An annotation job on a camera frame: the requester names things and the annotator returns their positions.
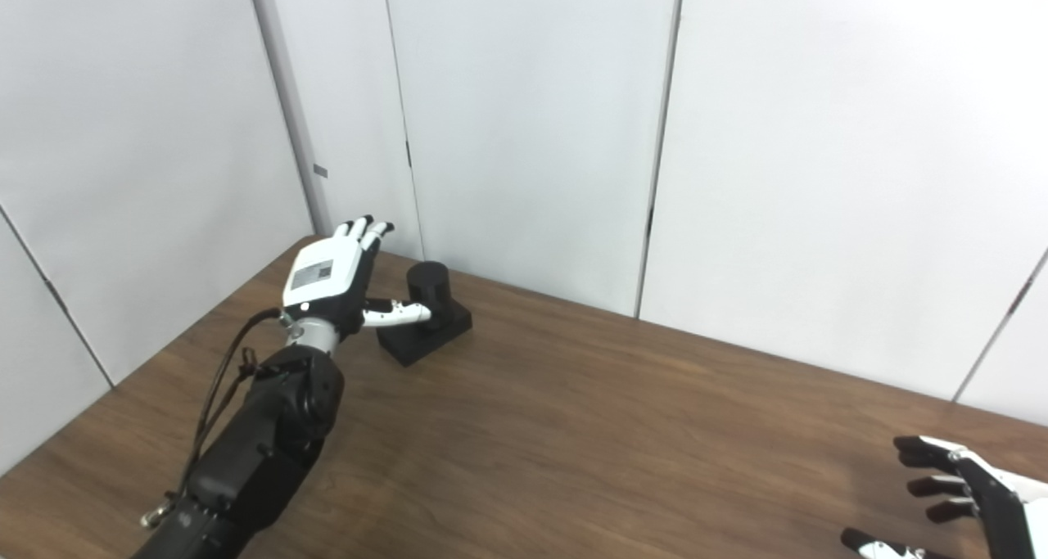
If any black peg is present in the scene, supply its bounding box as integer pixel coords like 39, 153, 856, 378
377, 261, 473, 368

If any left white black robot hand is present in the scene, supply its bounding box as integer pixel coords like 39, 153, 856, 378
282, 214, 433, 339

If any grey wall post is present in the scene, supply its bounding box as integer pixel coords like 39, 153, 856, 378
244, 0, 338, 239

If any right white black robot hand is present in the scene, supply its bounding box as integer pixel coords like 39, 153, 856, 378
841, 435, 1048, 559

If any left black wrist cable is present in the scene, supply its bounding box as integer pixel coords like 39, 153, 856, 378
139, 308, 283, 529

